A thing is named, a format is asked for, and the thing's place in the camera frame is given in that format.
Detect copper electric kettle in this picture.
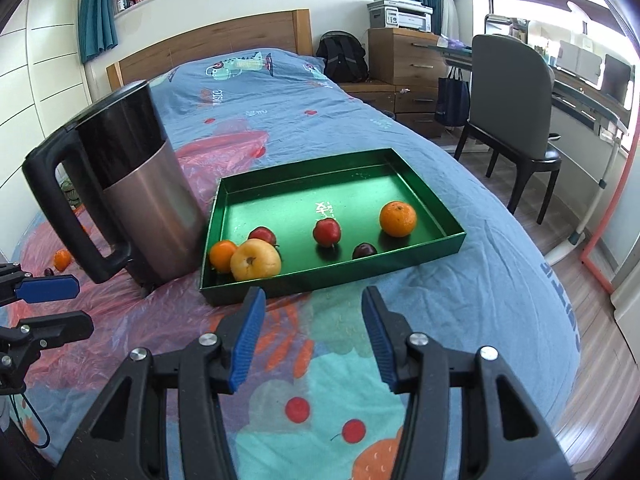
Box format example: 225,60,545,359
22,80,210,285

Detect black backpack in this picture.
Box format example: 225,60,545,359
315,31,369,83

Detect white wardrobe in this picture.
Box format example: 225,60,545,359
0,0,93,191

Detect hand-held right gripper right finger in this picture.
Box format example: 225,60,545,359
361,286,576,480

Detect dark tote bag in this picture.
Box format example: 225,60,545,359
435,67,472,127

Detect dark laptop screen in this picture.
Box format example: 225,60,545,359
600,54,633,111

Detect green bok choy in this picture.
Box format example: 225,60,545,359
59,180,81,208

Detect blue printed blanket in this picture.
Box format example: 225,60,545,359
10,49,581,480

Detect pink plastic sheet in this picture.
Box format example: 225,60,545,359
10,130,321,386

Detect yellow apple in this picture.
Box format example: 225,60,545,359
230,239,282,282

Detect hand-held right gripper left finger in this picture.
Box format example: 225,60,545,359
65,286,267,480

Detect white printer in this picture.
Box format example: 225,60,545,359
367,0,433,33

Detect green tray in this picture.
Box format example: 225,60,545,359
199,148,467,307

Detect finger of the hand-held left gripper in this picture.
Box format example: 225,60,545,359
0,262,81,306
0,311,95,361

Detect wooden headboard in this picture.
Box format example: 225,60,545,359
106,9,315,92

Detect grey chair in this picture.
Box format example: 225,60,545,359
454,34,562,225

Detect pink standing frame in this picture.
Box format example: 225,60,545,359
580,145,640,296

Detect wooden drawer cabinet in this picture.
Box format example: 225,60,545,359
345,27,473,140

